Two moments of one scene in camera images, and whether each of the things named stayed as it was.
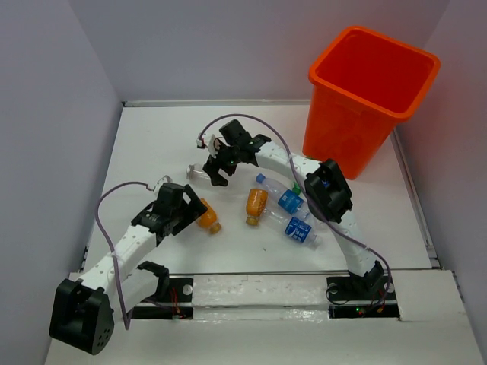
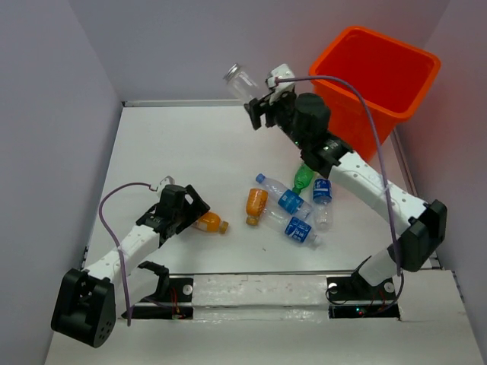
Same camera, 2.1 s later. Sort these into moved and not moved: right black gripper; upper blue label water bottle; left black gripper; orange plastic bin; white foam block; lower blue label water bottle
Moved: right black gripper
Not moved: white foam block; lower blue label water bottle; left black gripper; orange plastic bin; upper blue label water bottle
